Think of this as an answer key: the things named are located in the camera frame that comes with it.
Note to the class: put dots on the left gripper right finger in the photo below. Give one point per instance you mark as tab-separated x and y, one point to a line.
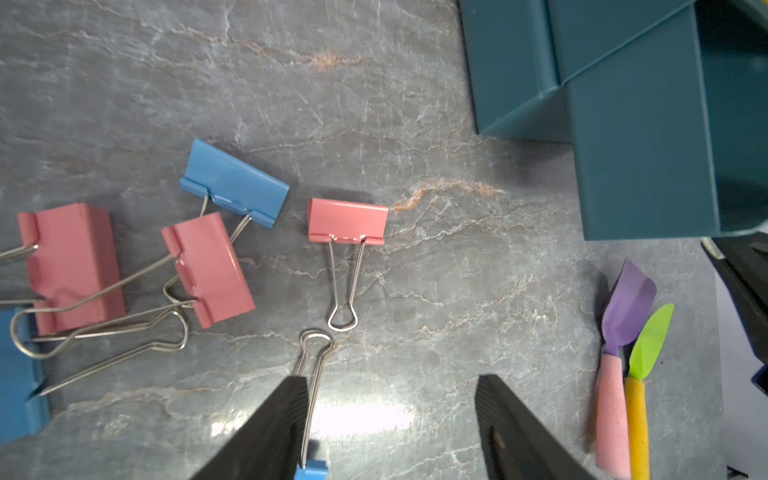
515	444

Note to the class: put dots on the pink binder clip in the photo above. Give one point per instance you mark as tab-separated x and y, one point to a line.
335	221
73	269
204	258

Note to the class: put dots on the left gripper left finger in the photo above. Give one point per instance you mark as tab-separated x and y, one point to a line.
268	445

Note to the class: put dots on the purple toy shovel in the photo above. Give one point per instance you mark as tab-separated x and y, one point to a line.
624	318

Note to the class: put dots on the green toy shovel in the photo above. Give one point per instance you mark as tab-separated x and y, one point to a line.
643	358

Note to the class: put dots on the teal drawer cabinet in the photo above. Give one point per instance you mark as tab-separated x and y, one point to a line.
522	56

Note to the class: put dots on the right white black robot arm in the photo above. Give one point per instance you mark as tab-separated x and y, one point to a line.
741	262

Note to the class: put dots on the teal drawer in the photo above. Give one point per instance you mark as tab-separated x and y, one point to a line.
670	132

